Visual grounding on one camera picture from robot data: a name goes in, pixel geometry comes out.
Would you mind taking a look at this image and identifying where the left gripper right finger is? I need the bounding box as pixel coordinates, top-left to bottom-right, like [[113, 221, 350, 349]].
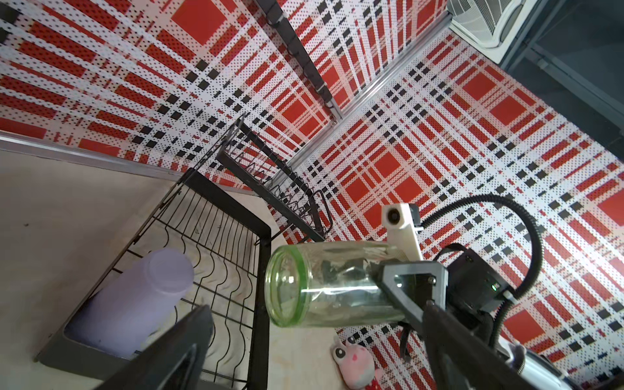
[[422, 302, 534, 389]]

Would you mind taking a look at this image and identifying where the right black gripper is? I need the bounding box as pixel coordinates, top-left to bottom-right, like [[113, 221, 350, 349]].
[[375, 248, 515, 332]]

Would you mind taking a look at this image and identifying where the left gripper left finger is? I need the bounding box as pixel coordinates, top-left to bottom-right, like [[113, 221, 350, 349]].
[[99, 305, 214, 389]]

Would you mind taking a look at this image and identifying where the lilac plastic cup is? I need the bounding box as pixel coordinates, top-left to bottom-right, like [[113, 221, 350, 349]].
[[66, 248, 194, 358]]

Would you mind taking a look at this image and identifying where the tall green glass cup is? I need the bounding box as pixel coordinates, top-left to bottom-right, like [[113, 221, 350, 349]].
[[264, 241, 407, 328]]

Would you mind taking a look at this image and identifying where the black wire dish rack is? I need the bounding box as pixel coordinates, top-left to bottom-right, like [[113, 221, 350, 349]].
[[37, 119, 302, 389]]

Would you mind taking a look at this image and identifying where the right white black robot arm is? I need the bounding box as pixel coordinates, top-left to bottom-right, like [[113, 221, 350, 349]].
[[371, 244, 578, 389]]

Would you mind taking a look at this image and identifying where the pink frog plush toy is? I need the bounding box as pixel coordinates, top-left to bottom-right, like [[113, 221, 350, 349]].
[[331, 337, 384, 390]]

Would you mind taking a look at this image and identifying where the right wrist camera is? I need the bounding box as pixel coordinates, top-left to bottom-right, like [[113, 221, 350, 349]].
[[381, 203, 424, 262]]

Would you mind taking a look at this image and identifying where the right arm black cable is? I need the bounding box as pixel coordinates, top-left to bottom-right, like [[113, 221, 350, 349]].
[[418, 193, 544, 349]]

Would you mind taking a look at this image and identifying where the black wall hook rail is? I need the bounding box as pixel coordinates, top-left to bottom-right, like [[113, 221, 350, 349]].
[[255, 0, 343, 123]]

